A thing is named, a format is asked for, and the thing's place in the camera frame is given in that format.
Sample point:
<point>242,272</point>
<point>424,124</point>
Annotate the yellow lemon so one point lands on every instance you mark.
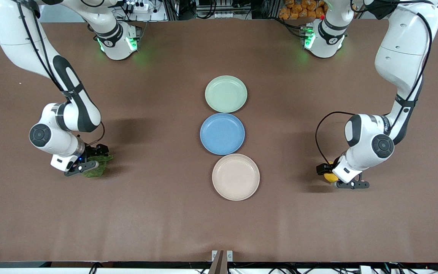
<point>331,178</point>

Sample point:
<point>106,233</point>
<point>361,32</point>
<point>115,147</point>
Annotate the green lettuce leaf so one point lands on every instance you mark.
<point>93,173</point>

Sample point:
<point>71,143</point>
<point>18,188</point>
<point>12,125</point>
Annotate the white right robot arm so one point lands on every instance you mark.
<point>21,42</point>

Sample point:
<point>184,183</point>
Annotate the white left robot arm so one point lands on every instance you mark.
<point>401,53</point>

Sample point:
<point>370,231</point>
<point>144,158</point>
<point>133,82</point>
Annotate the beige round plate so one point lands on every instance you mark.
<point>236,177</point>

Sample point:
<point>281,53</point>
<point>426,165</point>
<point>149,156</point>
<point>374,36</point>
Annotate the blue round plate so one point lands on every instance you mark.
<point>222,134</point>

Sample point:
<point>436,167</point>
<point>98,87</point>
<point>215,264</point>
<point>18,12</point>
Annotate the pale green round plate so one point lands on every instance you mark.
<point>226,94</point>

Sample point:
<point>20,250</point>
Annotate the white power strip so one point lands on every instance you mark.
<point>138,7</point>

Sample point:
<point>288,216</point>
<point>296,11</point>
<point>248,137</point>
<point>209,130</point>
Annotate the orange items in crate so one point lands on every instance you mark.
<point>302,9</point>

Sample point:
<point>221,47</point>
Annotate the metal bracket on table edge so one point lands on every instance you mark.
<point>222,258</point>

